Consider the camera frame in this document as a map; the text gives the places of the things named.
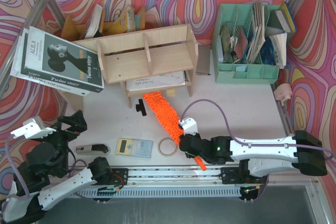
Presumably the orange microfiber duster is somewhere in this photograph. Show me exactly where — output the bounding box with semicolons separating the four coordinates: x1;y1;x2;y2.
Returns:
142;91;207;172

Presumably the beige and blue calculator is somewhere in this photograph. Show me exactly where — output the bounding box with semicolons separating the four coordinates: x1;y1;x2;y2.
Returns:
115;138;153;158

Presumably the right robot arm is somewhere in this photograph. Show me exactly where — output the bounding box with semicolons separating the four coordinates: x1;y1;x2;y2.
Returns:
179;131;328;177

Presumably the wooden bookshelf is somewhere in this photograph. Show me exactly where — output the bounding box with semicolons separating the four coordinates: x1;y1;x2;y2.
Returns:
75;24;198;108

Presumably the clear tape roll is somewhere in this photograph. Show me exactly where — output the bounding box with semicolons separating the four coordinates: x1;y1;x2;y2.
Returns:
157;137;177;157

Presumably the black binder clip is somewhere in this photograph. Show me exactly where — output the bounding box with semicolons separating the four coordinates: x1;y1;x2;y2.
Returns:
135;99;147;116

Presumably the yellow sticky note pad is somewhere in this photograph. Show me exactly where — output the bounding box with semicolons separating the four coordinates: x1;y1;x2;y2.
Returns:
165;89;176;97

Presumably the Twins story book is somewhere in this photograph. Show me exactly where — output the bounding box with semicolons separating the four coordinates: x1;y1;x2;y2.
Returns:
20;26;104;93

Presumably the white Chokladfabriken book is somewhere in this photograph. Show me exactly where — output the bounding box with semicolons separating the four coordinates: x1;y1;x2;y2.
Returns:
10;35;90;96

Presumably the spiral notebook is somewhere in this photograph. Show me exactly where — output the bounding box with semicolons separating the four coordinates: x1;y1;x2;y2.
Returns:
126;71;188;91

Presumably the pink piggy figurine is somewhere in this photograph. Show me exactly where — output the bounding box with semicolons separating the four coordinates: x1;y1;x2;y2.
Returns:
274;83;292;106

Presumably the yellow file rack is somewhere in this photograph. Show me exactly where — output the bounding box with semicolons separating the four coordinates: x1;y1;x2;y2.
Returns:
61;6;145;41

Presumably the mint green desk organizer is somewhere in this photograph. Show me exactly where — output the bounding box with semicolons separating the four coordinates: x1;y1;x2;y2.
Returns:
212;3;279;84

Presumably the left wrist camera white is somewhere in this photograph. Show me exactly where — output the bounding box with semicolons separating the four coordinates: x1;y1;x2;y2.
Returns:
10;116;49;139

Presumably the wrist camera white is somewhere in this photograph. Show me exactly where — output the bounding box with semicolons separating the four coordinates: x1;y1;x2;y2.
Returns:
10;116;49;139
179;117;198;135

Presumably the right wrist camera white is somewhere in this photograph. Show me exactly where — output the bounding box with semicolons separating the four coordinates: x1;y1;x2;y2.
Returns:
179;117;198;135

